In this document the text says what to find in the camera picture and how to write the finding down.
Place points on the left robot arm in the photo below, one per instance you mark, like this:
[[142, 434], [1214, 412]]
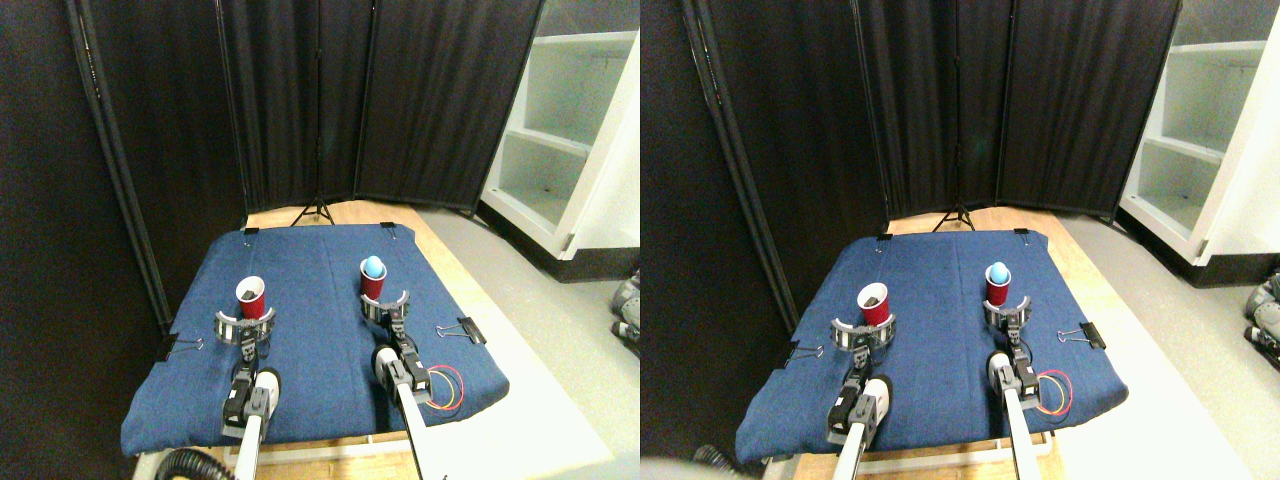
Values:
[[855, 435], [245, 430]]

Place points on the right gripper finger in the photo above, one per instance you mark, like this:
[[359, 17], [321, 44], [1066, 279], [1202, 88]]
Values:
[[402, 309], [372, 311], [1023, 315], [995, 317]]

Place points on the black curtain pole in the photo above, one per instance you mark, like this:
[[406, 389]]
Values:
[[120, 190], [740, 190]]

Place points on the black tripod stand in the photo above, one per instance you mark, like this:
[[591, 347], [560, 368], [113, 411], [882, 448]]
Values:
[[320, 205], [958, 212]]

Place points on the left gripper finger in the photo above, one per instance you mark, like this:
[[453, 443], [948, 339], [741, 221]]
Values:
[[844, 340], [228, 333], [882, 337], [264, 330]]

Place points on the red cup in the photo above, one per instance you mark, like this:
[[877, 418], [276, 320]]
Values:
[[877, 312], [372, 288], [997, 294], [254, 306]]

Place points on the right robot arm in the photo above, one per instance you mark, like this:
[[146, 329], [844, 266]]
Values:
[[412, 420], [1020, 430]]

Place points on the grey black equipment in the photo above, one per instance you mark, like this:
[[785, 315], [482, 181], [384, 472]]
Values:
[[1262, 305], [627, 300]]

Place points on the light blue ball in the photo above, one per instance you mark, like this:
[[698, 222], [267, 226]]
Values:
[[374, 266], [998, 272]]

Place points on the white shelf unit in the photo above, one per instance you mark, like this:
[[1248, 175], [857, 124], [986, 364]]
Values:
[[1195, 130], [560, 120]]

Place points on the dark blue cloth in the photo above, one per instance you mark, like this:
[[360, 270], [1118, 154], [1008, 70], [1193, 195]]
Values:
[[940, 300], [320, 300]]

